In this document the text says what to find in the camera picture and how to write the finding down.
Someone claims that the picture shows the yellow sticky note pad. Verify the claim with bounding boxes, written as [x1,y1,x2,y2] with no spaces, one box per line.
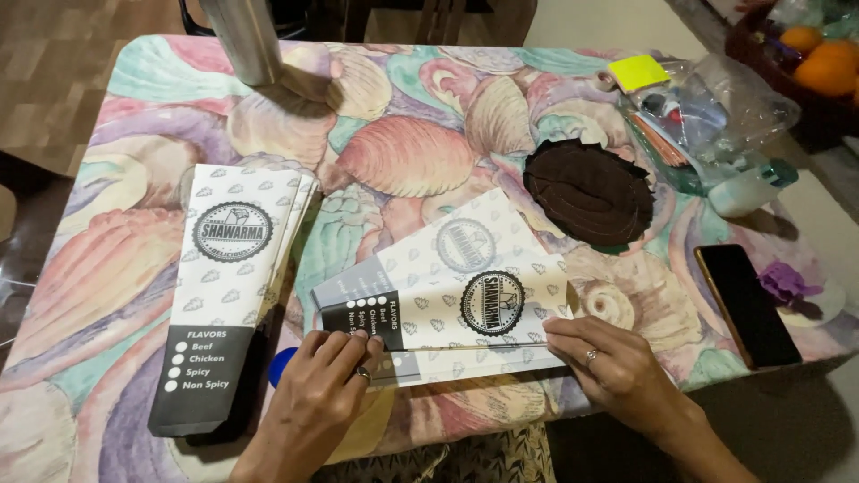
[607,54,671,95]

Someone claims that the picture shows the silver metal cylinder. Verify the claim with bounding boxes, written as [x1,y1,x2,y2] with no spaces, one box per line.
[197,0,286,87]

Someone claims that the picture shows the white paper disc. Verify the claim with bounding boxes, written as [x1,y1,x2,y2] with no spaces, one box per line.
[778,278,847,330]

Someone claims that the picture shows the purple fabric flower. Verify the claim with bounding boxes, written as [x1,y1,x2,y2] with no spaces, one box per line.
[758,261,824,304]

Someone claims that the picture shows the dark wooden chair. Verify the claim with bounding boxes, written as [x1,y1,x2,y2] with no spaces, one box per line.
[177,0,539,47]

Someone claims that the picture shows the clear plastic bag of supplies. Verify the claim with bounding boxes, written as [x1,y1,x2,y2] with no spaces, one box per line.
[617,52,801,197]

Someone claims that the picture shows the person's leaf print garment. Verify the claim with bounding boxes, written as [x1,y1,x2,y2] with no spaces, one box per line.
[327,421,559,483]

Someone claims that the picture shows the dark glossy chair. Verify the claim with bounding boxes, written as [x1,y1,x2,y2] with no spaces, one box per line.
[0,150,76,350]

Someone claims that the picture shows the white printed paper bag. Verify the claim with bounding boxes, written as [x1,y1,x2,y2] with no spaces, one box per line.
[309,187,577,391]

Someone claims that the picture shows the person's left hand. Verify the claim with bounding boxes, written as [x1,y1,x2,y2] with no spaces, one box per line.
[255,329,387,464]

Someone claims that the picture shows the brown felt pieces pile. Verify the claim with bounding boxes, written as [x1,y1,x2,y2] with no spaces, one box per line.
[523,137,656,248]

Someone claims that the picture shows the white bottle with teal cap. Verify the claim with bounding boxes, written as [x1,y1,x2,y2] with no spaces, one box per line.
[707,158,800,220]

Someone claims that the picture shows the large orange fruit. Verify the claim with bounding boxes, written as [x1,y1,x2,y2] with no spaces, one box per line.
[793,40,859,97]

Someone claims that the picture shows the stack of printed paper bags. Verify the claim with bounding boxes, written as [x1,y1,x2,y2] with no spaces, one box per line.
[148,164,320,438]

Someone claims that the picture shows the person's right hand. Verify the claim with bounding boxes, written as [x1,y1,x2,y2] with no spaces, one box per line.
[542,315,695,440]

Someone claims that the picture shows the black smartphone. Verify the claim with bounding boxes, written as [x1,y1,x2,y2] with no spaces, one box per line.
[693,244,804,371]

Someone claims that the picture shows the blue round lid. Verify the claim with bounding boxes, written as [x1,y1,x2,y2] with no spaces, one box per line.
[268,346,300,389]

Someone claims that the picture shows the seashell print tablecloth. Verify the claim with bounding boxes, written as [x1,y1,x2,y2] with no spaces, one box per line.
[0,34,859,483]

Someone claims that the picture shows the dark fruit bowl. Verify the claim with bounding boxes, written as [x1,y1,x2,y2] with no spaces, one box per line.
[724,0,859,138]

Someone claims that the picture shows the small orange fruit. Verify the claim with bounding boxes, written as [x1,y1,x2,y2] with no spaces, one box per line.
[780,25,824,56]

